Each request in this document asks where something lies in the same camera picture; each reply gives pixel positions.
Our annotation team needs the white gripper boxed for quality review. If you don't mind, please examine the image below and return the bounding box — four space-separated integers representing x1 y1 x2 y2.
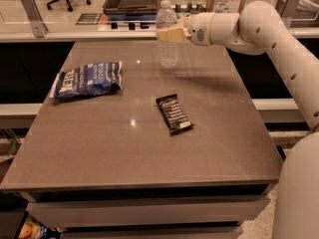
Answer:
157 13 214 46

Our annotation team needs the clear plastic water bottle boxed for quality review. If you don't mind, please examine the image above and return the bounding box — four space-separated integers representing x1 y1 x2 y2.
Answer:
156 0 179 69

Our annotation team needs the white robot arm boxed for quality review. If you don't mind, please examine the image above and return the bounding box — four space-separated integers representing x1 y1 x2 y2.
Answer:
157 1 319 239

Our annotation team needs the grey open tray box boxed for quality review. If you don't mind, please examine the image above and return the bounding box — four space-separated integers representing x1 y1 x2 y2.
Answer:
102 0 167 14

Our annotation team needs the black snack bar wrapper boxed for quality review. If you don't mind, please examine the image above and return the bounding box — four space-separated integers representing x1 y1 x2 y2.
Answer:
156 94 193 135

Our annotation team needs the blue chip bag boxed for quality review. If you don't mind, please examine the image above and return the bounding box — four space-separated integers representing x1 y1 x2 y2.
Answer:
53 62 122 102

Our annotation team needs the grey table drawer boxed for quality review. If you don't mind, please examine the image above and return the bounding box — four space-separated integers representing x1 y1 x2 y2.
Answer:
27 195 270 229

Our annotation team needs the colourful snack bag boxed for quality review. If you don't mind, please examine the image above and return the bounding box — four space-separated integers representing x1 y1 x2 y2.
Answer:
17 215 62 239

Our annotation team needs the grey metal right bracket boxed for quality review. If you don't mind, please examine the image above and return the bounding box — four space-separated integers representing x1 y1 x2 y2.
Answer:
275 0 300 29

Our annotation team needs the grey metal left bracket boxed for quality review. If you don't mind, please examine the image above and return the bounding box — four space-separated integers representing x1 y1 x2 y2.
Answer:
20 0 48 38

